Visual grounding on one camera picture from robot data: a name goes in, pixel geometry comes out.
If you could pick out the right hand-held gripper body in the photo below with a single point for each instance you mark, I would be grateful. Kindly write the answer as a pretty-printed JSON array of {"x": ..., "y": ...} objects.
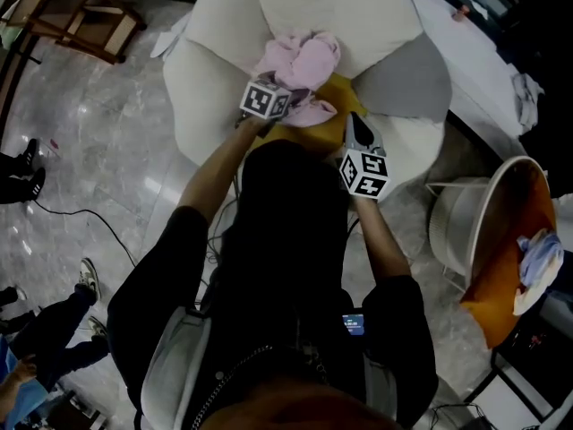
[{"x": 365, "y": 175}]

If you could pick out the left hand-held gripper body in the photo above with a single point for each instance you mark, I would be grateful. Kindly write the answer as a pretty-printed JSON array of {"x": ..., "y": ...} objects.
[{"x": 264, "y": 99}]

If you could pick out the pink garment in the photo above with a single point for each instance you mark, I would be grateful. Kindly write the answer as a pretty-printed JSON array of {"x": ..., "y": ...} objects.
[{"x": 304, "y": 61}]

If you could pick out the white armchair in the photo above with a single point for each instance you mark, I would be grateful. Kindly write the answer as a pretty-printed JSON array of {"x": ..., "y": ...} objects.
[{"x": 331, "y": 7}]

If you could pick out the person's left forearm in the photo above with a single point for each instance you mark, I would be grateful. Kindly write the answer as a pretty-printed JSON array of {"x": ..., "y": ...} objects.
[{"x": 215, "y": 177}]

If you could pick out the person's right forearm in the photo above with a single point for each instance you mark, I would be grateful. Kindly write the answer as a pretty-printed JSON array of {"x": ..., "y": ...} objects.
[{"x": 380, "y": 240}]

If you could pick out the yellow cushion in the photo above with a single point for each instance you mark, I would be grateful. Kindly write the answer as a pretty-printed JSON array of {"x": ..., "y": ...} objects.
[{"x": 313, "y": 135}]

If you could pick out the white laundry basket orange liner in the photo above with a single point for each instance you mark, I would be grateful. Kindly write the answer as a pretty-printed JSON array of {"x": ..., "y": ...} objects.
[{"x": 452, "y": 226}]

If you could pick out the grey cushion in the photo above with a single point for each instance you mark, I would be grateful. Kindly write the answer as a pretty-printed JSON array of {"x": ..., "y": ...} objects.
[{"x": 407, "y": 79}]

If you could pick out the white slipper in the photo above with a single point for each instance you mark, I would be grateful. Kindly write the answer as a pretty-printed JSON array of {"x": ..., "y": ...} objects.
[
  {"x": 181, "y": 27},
  {"x": 163, "y": 45}
]

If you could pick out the person's black clothed body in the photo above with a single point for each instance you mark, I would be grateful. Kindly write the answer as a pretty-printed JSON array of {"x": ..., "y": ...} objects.
[{"x": 277, "y": 249}]

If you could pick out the small screen device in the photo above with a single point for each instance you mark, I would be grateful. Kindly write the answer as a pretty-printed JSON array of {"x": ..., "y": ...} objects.
[{"x": 353, "y": 325}]

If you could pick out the crumpled white cloth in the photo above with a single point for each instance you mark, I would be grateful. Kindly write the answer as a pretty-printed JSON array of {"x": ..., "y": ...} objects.
[{"x": 528, "y": 99}]

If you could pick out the small pink jar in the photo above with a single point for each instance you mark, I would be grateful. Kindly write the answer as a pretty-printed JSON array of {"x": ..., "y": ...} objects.
[{"x": 461, "y": 12}]

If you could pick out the pale blue white cloth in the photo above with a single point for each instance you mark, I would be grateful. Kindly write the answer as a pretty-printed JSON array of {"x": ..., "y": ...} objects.
[{"x": 537, "y": 262}]

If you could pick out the wooden rack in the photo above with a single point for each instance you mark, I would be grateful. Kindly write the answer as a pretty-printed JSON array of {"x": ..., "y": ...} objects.
[{"x": 85, "y": 20}]

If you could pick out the black flat tray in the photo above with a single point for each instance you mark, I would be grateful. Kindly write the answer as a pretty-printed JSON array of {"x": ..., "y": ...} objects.
[{"x": 532, "y": 343}]

